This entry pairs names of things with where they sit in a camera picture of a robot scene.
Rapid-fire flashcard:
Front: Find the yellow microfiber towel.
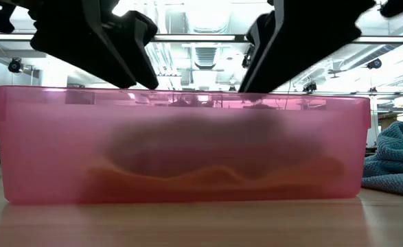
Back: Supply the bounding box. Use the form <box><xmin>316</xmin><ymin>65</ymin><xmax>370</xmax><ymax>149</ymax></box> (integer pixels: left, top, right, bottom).
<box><xmin>81</xmin><ymin>159</ymin><xmax>346</xmax><ymax>204</ymax></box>

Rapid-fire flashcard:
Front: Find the black ceiling light rail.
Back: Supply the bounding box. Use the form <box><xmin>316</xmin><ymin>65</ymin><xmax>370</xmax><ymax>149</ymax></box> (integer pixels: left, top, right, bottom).
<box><xmin>0</xmin><ymin>33</ymin><xmax>403</xmax><ymax>45</ymax></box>

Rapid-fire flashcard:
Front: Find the blue microfiber towel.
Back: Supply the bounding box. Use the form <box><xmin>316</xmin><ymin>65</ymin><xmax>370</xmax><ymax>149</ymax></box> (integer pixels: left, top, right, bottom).
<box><xmin>360</xmin><ymin>120</ymin><xmax>403</xmax><ymax>199</ymax></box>

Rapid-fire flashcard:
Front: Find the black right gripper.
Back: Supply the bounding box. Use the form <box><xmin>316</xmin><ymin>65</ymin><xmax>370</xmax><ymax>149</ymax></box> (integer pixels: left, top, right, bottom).
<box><xmin>238</xmin><ymin>0</ymin><xmax>403</xmax><ymax>95</ymax></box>

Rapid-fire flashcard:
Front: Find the grey microfiber towel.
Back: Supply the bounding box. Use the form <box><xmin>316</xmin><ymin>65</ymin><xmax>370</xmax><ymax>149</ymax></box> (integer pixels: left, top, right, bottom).
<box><xmin>104</xmin><ymin>137</ymin><xmax>325</xmax><ymax>180</ymax></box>

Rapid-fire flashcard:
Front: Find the white ceiling air duct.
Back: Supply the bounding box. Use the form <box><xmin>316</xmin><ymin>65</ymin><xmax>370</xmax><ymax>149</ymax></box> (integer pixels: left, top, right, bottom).
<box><xmin>185</xmin><ymin>0</ymin><xmax>233</xmax><ymax>71</ymax></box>

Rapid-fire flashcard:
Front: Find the pink translucent plastic bin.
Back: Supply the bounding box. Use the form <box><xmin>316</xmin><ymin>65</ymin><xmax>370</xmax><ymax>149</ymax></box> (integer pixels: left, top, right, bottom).
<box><xmin>0</xmin><ymin>85</ymin><xmax>372</xmax><ymax>206</ymax></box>

